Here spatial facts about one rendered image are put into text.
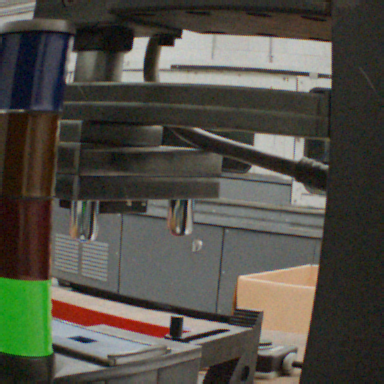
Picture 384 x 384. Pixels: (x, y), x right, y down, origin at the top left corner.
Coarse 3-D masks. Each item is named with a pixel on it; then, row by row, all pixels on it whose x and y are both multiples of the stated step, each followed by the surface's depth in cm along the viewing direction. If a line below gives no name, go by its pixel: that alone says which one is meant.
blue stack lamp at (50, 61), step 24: (0, 48) 36; (24, 48) 36; (48, 48) 36; (72, 48) 38; (0, 72) 36; (24, 72) 36; (48, 72) 36; (0, 96) 36; (24, 96) 36; (48, 96) 36
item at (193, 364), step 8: (192, 360) 73; (160, 368) 69; (168, 368) 70; (176, 368) 71; (184, 368) 72; (192, 368) 73; (128, 376) 65; (136, 376) 66; (144, 376) 67; (152, 376) 68; (160, 376) 69; (168, 376) 70; (176, 376) 71; (184, 376) 72; (192, 376) 73
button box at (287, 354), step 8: (272, 344) 100; (280, 344) 102; (264, 352) 97; (272, 352) 96; (280, 352) 97; (288, 352) 99; (296, 352) 101; (264, 360) 96; (272, 360) 96; (280, 360) 97; (288, 360) 97; (296, 360) 98; (256, 368) 96; (264, 368) 96; (272, 368) 96; (280, 368) 98; (288, 368) 97; (256, 376) 96; (264, 376) 96; (272, 376) 96
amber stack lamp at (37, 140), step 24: (0, 120) 36; (24, 120) 36; (48, 120) 37; (0, 144) 36; (24, 144) 36; (48, 144) 37; (0, 168) 36; (24, 168) 36; (48, 168) 37; (0, 192) 36; (24, 192) 36; (48, 192) 37
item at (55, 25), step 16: (0, 32) 36; (16, 32) 36; (32, 32) 36; (48, 32) 36; (64, 32) 37; (0, 352) 37; (0, 368) 36; (16, 368) 36; (32, 368) 37; (48, 368) 37
